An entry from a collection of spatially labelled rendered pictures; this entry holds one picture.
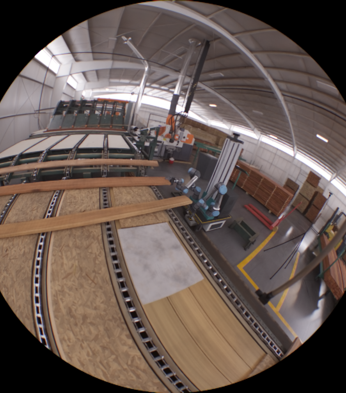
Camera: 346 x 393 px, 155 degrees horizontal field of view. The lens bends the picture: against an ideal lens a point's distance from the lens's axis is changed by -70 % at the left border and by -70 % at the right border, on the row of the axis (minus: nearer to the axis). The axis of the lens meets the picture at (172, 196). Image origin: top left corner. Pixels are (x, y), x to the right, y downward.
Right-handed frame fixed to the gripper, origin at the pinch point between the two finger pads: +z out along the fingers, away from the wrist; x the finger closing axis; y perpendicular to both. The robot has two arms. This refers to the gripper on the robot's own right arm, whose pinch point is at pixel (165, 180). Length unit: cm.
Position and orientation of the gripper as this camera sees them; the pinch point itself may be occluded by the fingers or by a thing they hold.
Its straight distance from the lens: 189.6
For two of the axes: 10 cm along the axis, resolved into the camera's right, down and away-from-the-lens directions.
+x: -2.5, 8.3, 5.0
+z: -8.5, 0.6, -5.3
